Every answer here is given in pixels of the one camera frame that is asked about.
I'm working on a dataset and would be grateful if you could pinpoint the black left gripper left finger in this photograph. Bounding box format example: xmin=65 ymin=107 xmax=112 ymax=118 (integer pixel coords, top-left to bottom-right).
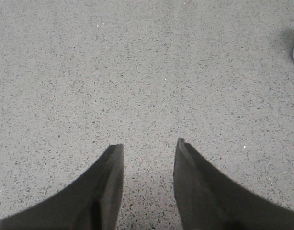
xmin=0 ymin=144 xmax=124 ymax=230

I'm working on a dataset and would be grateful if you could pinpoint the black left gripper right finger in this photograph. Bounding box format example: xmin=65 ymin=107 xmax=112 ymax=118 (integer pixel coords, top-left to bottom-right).
xmin=173 ymin=138 xmax=294 ymax=230

